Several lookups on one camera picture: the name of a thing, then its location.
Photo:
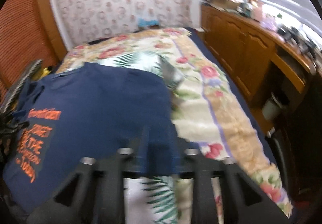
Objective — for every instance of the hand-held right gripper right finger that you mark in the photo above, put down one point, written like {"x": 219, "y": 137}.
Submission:
{"x": 179, "y": 153}

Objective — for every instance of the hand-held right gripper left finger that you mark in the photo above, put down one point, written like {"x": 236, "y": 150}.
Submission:
{"x": 144, "y": 143}

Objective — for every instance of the navy t-shirt with orange print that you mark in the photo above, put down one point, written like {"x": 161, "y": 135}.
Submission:
{"x": 100, "y": 103}

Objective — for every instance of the striped pillow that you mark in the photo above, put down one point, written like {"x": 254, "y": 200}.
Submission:
{"x": 21, "y": 83}

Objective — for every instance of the floral blanket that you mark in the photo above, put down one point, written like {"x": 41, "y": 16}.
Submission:
{"x": 213, "y": 103}

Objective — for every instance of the yellow folded cloth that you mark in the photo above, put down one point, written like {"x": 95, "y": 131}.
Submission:
{"x": 44, "y": 73}

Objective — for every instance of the white palm leaf print cloth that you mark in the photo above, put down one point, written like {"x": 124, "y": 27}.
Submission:
{"x": 135, "y": 60}

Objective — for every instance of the navy bed sheet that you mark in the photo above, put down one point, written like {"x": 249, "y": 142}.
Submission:
{"x": 236, "y": 88}

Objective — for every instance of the wooden wardrobe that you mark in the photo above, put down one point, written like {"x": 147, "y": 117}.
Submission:
{"x": 22, "y": 37}

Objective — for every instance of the black chair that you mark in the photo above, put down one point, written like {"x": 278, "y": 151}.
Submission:
{"x": 281, "y": 153}

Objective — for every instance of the white waste bin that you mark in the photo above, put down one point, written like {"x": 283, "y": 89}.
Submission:
{"x": 273, "y": 107}

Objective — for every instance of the small blue toy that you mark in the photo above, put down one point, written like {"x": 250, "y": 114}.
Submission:
{"x": 148, "y": 23}

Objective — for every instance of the wooden cabinet desk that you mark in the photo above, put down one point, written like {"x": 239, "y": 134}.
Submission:
{"x": 239, "y": 40}

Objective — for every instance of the floral patterned headboard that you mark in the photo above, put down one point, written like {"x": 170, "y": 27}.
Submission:
{"x": 120, "y": 0}

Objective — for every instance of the stack of papers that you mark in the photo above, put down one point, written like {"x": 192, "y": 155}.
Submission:
{"x": 221, "y": 0}

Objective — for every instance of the desk clutter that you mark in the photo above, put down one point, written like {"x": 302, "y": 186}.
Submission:
{"x": 289, "y": 30}

